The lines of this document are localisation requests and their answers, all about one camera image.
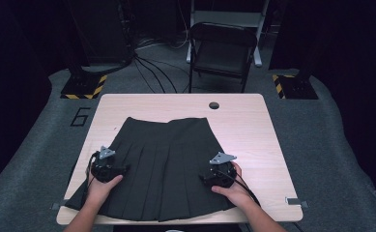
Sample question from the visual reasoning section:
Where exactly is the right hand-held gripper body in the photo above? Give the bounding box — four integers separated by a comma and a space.
208, 151, 238, 189

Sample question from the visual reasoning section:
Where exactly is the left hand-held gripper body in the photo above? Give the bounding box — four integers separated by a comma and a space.
90, 145, 120, 184

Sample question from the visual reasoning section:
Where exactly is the black pleated skirt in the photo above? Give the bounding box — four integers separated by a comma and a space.
64, 116, 237, 223

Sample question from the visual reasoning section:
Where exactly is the person's right hand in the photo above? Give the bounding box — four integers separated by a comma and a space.
211, 161, 253, 209

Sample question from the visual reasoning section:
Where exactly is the person's left hand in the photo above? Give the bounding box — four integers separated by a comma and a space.
86, 174, 125, 207

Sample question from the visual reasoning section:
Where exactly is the black stand base striped tape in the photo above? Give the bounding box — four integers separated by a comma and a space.
272, 72, 319, 101
60, 66, 108, 101

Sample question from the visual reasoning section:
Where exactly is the black folding chair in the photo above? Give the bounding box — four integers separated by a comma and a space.
187, 21, 259, 95

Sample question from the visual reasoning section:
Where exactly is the dark curtain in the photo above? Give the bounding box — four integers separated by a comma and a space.
268, 0, 376, 223
0, 0, 90, 198

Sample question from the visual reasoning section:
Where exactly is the black equipment rack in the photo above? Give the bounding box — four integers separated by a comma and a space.
63, 0, 135, 67

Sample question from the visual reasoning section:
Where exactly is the left hand-held gripper black cable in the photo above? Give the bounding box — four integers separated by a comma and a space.
84, 150, 101, 196

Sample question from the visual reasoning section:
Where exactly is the hand-held gripper black cable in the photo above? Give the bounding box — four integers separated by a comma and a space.
218, 169, 263, 207
84, 150, 101, 196

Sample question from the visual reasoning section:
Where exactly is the right hand-held gripper black cable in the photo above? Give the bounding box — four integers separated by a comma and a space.
218, 169, 263, 207

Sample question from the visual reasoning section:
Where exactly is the grey table edge bracket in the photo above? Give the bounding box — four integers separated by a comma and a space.
50, 200, 72, 211
285, 196, 309, 209

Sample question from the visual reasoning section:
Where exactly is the bundle of black floor cables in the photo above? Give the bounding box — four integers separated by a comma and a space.
131, 52, 191, 95

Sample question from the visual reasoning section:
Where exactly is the white floor cable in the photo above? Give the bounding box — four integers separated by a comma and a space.
136, 0, 190, 51

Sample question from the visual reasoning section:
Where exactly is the white metal desk frame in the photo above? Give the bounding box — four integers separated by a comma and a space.
186, 0, 271, 68

